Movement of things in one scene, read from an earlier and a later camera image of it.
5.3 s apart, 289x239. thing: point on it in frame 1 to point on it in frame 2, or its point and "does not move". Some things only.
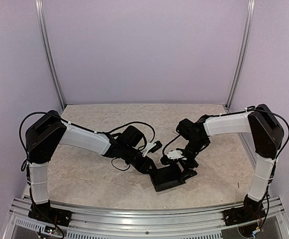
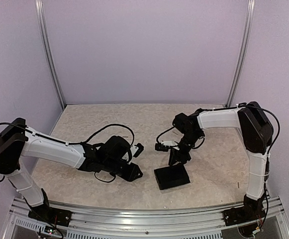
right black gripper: (186, 171) to (177, 155)
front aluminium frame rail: (208, 224) does not move
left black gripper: (144, 168) to (135, 170)
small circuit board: (49, 229) does not move
